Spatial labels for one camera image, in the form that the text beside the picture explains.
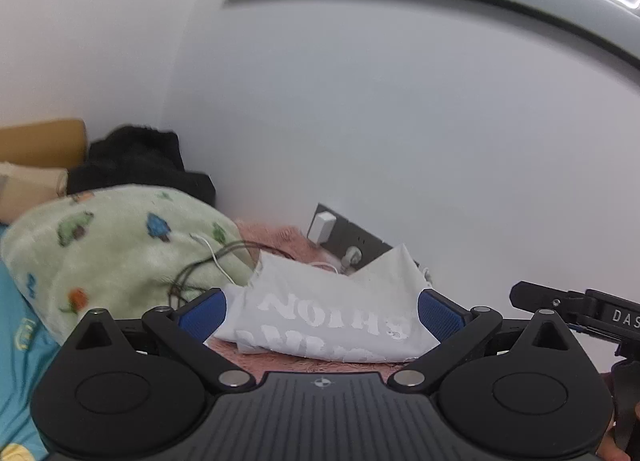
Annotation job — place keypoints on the beige folded cloth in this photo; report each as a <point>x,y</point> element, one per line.
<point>27,186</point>

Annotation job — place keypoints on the black garment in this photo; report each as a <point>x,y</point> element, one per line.
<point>135,156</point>

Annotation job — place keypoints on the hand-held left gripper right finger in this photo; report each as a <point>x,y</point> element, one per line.
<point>440,312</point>

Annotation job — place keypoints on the green printed fleece blanket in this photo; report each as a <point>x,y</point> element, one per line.
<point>110,251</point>

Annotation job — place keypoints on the teal printed bedsheet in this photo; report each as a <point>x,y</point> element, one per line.
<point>17,341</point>

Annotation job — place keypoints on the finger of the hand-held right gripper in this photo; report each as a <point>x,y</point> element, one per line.
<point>545,295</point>

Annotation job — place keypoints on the person's right hand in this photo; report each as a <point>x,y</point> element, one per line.
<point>611,448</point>

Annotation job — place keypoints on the white printed t-shirt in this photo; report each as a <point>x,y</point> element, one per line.
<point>325,298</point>

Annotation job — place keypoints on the white plug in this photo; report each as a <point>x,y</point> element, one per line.
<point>352,256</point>

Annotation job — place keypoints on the dark grey wall socket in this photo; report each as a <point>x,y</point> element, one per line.
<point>362,243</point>

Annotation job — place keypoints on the white charger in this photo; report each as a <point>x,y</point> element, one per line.
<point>321,227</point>

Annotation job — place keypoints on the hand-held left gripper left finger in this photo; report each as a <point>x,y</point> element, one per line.
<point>205,315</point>

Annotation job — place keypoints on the pink fluffy blanket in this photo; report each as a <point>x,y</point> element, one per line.
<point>280,238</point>

